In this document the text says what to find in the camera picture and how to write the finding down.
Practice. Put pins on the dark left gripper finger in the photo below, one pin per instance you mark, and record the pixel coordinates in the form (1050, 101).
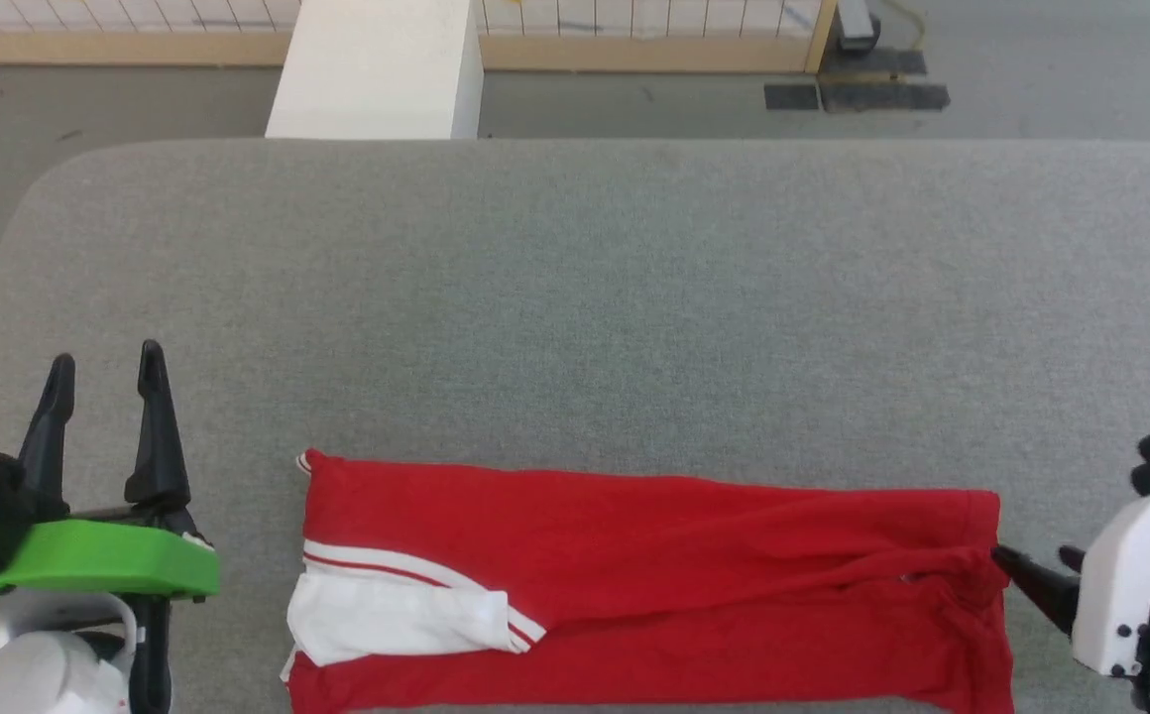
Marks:
(157, 436)
(45, 436)

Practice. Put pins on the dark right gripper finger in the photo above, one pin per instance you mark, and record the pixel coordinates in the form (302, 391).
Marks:
(1041, 593)
(1075, 558)

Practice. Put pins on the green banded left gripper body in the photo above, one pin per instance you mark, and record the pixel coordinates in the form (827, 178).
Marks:
(99, 557)

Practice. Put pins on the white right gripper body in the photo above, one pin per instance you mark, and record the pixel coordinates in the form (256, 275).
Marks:
(1120, 585)

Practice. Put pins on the red and white garment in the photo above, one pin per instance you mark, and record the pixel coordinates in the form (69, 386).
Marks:
(684, 565)

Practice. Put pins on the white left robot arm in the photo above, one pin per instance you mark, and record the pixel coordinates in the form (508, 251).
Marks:
(50, 664)

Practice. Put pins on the white square pillar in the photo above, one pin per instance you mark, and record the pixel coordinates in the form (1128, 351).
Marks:
(377, 69)

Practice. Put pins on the long dark floor mat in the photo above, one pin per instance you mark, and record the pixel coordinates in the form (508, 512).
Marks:
(882, 96)

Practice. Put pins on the dark floor mat under device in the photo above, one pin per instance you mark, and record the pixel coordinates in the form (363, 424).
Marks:
(882, 62)

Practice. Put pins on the small dark floor mat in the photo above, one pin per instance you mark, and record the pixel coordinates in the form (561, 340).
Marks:
(791, 96)

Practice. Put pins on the grey floor device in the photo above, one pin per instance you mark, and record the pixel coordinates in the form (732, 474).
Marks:
(858, 25)

